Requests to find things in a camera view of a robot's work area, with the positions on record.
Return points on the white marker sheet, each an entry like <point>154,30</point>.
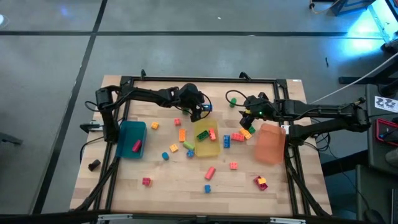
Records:
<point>385,104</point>

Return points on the teal translucent plastic bin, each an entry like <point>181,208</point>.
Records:
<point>127,137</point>

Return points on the red two-by-two brick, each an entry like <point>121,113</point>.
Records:
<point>146,181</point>

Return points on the black beam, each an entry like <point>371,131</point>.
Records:
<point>351,80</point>

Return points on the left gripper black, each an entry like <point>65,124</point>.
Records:
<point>191,96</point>

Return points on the orange translucent plastic bin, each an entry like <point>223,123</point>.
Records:
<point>270,146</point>

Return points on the light green cylinder block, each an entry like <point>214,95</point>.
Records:
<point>189,145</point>

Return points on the silver metal bracket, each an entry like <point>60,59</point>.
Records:
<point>287,221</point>
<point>115,217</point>

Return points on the yellow two-by-two brick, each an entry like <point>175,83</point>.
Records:
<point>174,148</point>
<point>155,125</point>
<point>262,180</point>

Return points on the orange-red two-by-two brick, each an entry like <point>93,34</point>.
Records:
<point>234,165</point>
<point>177,122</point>

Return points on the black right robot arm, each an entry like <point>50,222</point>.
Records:
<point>323,110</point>

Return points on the yellow two-by-four brick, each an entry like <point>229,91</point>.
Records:
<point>246,134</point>

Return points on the yellow translucent plastic bin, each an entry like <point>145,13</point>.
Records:
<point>208,151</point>

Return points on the green two-by-two brick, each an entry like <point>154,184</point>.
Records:
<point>185,112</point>

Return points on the small dark block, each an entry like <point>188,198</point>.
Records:
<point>94,165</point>

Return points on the salmon cylinder block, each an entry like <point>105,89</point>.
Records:
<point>210,173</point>

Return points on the black frame clamp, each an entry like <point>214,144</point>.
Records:
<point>244,75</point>
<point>143,74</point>

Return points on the blue cylinder block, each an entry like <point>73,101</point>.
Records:
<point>165,156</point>

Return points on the blue two-by-two brick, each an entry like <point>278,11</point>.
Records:
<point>207,188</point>
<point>190,153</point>

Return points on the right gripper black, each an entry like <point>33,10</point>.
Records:
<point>259,107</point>

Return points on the black cabinet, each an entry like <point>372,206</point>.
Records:
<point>373,149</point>

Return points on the blue two-by-four brick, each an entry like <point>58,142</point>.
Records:
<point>226,141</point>
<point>208,107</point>

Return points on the orange-red two-by-four brick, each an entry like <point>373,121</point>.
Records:
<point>212,134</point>
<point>237,137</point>

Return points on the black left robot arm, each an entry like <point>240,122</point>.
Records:
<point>146,93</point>

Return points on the red-framed device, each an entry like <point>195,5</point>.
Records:
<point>377,132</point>

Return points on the red cylinder block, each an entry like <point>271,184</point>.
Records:
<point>136,146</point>

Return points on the orange two-by-four brick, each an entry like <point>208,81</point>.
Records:
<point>182,135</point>

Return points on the red two-by-four brick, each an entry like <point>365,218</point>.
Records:
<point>262,187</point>

